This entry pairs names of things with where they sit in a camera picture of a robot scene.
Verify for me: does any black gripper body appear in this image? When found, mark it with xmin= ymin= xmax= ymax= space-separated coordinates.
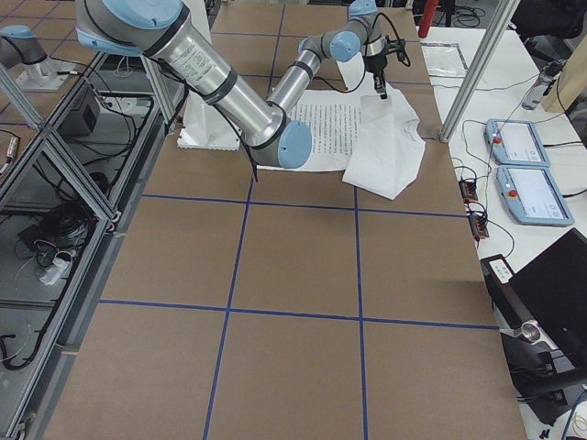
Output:
xmin=366 ymin=53 xmax=387 ymax=92

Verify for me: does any white printed t-shirt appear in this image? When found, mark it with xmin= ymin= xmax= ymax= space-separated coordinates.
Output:
xmin=256 ymin=85 xmax=426 ymax=202

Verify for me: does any third background robot arm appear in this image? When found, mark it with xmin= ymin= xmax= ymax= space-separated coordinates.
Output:
xmin=1 ymin=25 xmax=48 ymax=69

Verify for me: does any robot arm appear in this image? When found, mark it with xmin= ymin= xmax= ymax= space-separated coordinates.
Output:
xmin=269 ymin=1 xmax=392 ymax=112
xmin=75 ymin=1 xmax=312 ymax=169

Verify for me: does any clear plastic sheet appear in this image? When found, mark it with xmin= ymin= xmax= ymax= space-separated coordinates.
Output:
xmin=421 ymin=42 xmax=469 ymax=78

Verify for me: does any red cylinder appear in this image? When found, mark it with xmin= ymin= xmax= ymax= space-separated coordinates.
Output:
xmin=418 ymin=0 xmax=439 ymax=39

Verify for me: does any orange black adapter box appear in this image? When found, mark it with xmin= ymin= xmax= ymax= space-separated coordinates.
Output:
xmin=459 ymin=179 xmax=479 ymax=204

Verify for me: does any far blue teach pendant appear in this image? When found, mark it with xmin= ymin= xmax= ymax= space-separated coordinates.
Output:
xmin=484 ymin=118 xmax=550 ymax=168

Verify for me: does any blue teach pendant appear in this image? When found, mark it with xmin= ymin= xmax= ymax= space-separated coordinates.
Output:
xmin=484 ymin=118 xmax=550 ymax=168
xmin=496 ymin=165 xmax=574 ymax=227

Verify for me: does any water bottle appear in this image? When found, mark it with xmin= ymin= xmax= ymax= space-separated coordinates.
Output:
xmin=522 ymin=60 xmax=564 ymax=110

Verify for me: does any near blue teach pendant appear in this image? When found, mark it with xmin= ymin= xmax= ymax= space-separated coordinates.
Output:
xmin=496 ymin=165 xmax=574 ymax=227

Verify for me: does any brown table mat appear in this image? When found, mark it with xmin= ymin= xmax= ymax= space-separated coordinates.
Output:
xmin=44 ymin=9 xmax=526 ymax=439

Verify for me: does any black laptop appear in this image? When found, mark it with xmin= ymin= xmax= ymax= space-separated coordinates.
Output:
xmin=481 ymin=228 xmax=586 ymax=368

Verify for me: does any black monitor stand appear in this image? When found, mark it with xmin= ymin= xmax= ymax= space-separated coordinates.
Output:
xmin=501 ymin=334 xmax=586 ymax=425

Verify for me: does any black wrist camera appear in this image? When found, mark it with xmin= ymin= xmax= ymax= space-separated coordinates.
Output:
xmin=385 ymin=37 xmax=411 ymax=67

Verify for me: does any aluminium frame post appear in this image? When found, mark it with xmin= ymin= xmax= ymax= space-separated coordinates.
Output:
xmin=439 ymin=0 xmax=520 ymax=143

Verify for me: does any aluminium frame rack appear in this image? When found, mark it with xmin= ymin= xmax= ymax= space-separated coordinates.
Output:
xmin=1 ymin=54 xmax=186 ymax=439

